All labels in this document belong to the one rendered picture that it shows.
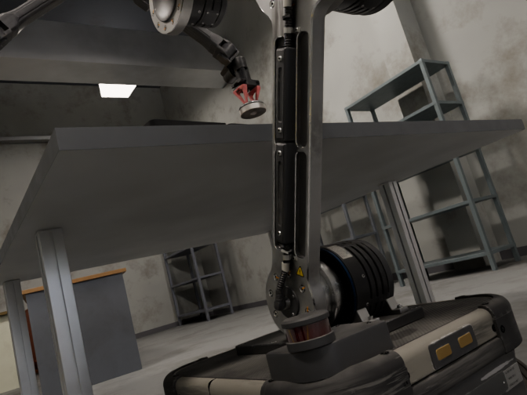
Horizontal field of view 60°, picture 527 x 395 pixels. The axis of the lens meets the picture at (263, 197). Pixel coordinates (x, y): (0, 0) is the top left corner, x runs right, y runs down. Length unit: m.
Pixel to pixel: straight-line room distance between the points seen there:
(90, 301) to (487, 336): 3.04
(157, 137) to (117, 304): 2.83
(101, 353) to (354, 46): 4.08
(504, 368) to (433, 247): 4.15
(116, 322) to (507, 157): 3.50
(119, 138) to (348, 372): 0.52
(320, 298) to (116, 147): 0.43
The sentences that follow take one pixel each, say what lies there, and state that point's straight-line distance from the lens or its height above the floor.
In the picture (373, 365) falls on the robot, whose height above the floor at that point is 0.24.
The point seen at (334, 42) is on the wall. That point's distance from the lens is 5.80.
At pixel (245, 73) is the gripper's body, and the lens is 1.86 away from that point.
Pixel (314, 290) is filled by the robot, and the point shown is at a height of 0.34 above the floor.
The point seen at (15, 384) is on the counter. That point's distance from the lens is 5.44.
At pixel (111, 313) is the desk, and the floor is 0.44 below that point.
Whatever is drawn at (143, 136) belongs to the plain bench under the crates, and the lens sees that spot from 0.84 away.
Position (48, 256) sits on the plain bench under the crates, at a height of 0.59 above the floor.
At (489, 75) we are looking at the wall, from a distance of 4.62.
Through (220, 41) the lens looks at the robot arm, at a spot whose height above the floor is 1.32.
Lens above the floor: 0.38
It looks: 10 degrees up
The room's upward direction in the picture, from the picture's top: 15 degrees counter-clockwise
